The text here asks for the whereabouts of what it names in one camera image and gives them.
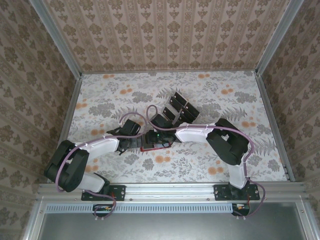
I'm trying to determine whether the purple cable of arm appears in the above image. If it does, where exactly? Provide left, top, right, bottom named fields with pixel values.
left=56, top=112, right=149, bottom=222
left=146, top=104, right=270, bottom=221

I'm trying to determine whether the small electronics board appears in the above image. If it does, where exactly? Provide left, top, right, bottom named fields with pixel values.
left=232, top=202, right=251, bottom=216
left=92, top=203, right=115, bottom=217

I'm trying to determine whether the black slotted holder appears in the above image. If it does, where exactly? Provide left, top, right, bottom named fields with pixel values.
left=162, top=91, right=201, bottom=125

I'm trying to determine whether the red card holder wallet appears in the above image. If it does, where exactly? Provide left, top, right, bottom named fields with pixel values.
left=139, top=142, right=173, bottom=153

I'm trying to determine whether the aluminium table side rail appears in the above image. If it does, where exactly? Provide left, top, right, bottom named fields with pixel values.
left=47, top=73, right=83, bottom=185
left=254, top=72, right=295, bottom=182

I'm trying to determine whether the aluminium front mounting rail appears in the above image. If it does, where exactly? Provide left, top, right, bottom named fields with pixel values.
left=37, top=182, right=307, bottom=202

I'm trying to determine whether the black card with pink chip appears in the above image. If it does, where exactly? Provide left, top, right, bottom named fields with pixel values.
left=185, top=101, right=201, bottom=116
left=172, top=91, right=189, bottom=104
left=163, top=106, right=176, bottom=120
left=169, top=96, right=185, bottom=111
left=178, top=114, right=194, bottom=125
left=181, top=107, right=198, bottom=122

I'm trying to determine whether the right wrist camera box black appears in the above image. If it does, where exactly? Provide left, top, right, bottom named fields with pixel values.
left=151, top=113, right=179, bottom=131

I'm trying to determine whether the floral patterned table cover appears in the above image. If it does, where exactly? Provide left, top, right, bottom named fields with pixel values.
left=48, top=70, right=288, bottom=185

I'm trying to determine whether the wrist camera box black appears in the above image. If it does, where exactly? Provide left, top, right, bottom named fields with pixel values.
left=119, top=119, right=141, bottom=137
left=151, top=113, right=179, bottom=131

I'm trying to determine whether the grey metal sheet panel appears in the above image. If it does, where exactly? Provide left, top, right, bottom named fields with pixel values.
left=23, top=201, right=311, bottom=240

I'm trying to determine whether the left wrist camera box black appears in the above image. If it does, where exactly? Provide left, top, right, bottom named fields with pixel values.
left=119, top=119, right=141, bottom=137

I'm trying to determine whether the grey slotted cable duct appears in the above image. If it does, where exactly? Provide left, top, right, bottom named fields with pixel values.
left=46, top=202, right=235, bottom=214

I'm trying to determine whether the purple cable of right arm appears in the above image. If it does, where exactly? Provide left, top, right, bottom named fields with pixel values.
left=146, top=104, right=270, bottom=221

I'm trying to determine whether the aluminium frame corner post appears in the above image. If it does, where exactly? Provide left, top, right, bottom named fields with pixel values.
left=29, top=0, right=83, bottom=78
left=255, top=0, right=305, bottom=77

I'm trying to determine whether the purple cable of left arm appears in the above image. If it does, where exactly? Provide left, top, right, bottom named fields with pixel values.
left=56, top=112, right=149, bottom=222

